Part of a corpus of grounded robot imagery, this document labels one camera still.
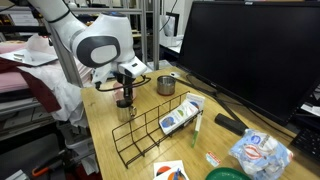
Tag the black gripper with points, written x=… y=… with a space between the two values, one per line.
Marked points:
x=127 y=92

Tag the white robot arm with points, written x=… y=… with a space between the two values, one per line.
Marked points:
x=103 y=45

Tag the silver steel pitcher cup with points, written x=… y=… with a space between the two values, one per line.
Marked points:
x=125 y=111

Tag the green plate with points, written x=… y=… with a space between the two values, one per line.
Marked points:
x=224 y=173

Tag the plastic marshmallow bag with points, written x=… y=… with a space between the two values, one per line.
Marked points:
x=261 y=156

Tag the pink plastic mug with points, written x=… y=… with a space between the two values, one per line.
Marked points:
x=118 y=93

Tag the steel tumbler with red base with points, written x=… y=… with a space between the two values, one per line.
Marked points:
x=166 y=85

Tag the green white card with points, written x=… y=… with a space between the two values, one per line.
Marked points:
x=197 y=129

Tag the birds picture book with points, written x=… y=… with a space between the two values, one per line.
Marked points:
x=175 y=173

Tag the black remote bar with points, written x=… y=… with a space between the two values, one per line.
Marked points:
x=234 y=126

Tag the red white sticker label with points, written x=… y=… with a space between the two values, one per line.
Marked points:
x=212 y=159

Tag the black computer monitor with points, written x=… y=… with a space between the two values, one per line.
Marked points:
x=264 y=54

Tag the black keyboard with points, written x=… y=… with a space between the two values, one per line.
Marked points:
x=308 y=141

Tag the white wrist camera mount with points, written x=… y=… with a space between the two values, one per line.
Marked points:
x=132 y=68

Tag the black wire rack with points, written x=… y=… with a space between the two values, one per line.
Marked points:
x=135 y=138

